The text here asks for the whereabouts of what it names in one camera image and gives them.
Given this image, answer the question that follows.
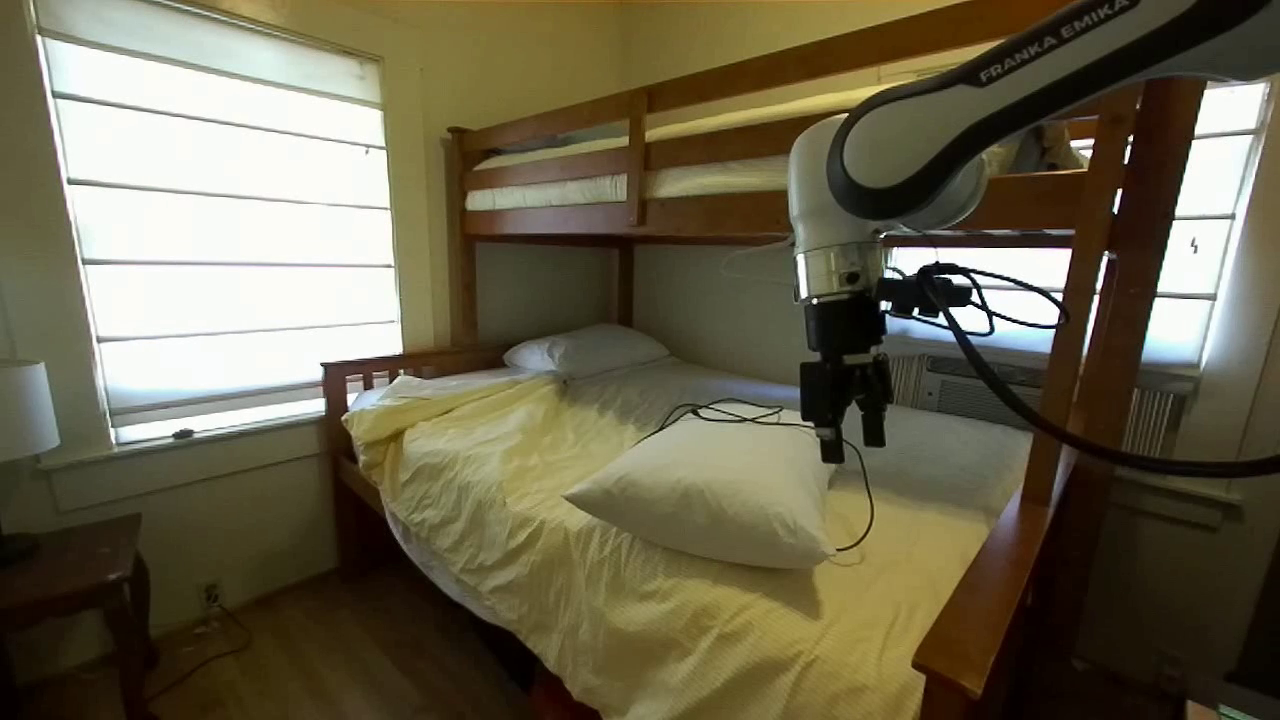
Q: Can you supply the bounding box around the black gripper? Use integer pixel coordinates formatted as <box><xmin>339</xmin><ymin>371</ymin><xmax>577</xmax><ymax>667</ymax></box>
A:
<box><xmin>801</xmin><ymin>293</ymin><xmax>893</xmax><ymax>464</ymax></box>

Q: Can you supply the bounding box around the thin black cable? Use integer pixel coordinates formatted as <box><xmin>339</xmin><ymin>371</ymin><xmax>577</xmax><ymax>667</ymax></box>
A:
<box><xmin>654</xmin><ymin>395</ymin><xmax>879</xmax><ymax>558</ymax></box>

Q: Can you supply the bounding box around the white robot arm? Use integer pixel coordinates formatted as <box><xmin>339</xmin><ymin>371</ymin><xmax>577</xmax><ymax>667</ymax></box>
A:
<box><xmin>789</xmin><ymin>0</ymin><xmax>1280</xmax><ymax>464</ymax></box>

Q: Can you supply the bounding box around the large white front pillow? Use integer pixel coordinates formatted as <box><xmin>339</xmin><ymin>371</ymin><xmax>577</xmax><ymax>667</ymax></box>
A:
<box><xmin>563</xmin><ymin>420</ymin><xmax>834</xmax><ymax>572</ymax></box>

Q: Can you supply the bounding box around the white back pillow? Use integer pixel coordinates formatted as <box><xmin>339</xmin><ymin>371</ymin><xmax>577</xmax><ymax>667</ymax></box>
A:
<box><xmin>505</xmin><ymin>323</ymin><xmax>667</xmax><ymax>375</ymax></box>

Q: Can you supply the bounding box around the white radiator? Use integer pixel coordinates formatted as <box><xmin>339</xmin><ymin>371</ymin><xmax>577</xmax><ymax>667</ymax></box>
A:
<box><xmin>887</xmin><ymin>347</ymin><xmax>1197</xmax><ymax>458</ymax></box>

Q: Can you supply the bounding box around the right window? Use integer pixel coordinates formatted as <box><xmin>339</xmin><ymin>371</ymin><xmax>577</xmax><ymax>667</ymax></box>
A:
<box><xmin>893</xmin><ymin>78</ymin><xmax>1274</xmax><ymax>368</ymax></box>

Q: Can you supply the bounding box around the upper bunk mattress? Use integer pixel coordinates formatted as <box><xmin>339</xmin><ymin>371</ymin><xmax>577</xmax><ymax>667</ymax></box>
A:
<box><xmin>461</xmin><ymin>77</ymin><xmax>1091</xmax><ymax>217</ymax></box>

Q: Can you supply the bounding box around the yellow bed comforter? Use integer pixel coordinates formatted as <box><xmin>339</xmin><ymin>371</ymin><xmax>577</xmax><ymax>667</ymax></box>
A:
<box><xmin>346</xmin><ymin>362</ymin><xmax>996</xmax><ymax>720</ymax></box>

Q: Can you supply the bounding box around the white window blind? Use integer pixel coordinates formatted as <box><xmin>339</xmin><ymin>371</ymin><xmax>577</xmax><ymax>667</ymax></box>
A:
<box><xmin>32</xmin><ymin>0</ymin><xmax>400</xmax><ymax>442</ymax></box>

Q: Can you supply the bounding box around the dark wooden nightstand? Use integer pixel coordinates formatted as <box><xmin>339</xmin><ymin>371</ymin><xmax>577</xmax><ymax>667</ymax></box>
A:
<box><xmin>0</xmin><ymin>514</ymin><xmax>156</xmax><ymax>720</ymax></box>

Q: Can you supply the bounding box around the white table lamp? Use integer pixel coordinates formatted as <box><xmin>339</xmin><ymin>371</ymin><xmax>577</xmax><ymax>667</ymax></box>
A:
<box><xmin>0</xmin><ymin>360</ymin><xmax>61</xmax><ymax>473</ymax></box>

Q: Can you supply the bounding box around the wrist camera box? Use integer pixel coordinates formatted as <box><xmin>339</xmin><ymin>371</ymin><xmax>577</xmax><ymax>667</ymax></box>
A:
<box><xmin>879</xmin><ymin>265</ymin><xmax>971</xmax><ymax>320</ymax></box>

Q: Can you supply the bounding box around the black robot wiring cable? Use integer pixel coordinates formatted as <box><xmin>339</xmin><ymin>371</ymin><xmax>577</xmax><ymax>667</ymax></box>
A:
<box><xmin>915</xmin><ymin>258</ymin><xmax>1280</xmax><ymax>478</ymax></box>

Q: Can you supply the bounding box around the wooden bunk bed frame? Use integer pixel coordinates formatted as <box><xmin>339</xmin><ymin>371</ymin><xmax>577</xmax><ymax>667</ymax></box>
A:
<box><xmin>324</xmin><ymin>0</ymin><xmax>1203</xmax><ymax>720</ymax></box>

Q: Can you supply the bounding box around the floor power cord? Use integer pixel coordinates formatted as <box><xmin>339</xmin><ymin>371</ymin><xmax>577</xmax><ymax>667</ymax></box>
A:
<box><xmin>144</xmin><ymin>580</ymin><xmax>255</xmax><ymax>702</ymax></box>

